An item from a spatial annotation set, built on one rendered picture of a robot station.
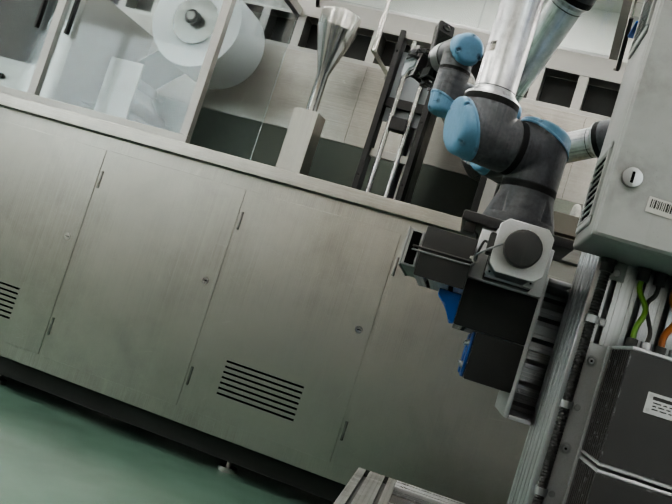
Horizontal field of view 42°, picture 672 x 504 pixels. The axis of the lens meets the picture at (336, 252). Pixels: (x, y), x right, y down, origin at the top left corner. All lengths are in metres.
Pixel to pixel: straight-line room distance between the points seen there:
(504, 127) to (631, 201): 0.55
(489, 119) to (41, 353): 1.66
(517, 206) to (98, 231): 1.46
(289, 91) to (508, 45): 1.61
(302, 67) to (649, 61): 2.15
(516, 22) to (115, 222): 1.46
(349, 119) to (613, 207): 2.04
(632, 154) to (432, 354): 1.26
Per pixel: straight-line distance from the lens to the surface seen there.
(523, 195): 1.80
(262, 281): 2.56
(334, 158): 3.20
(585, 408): 1.46
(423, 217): 2.45
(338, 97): 3.26
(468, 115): 1.75
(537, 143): 1.81
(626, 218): 1.28
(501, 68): 1.81
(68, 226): 2.87
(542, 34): 2.02
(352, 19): 3.06
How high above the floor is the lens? 0.55
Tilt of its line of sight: 4 degrees up
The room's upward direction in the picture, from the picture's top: 18 degrees clockwise
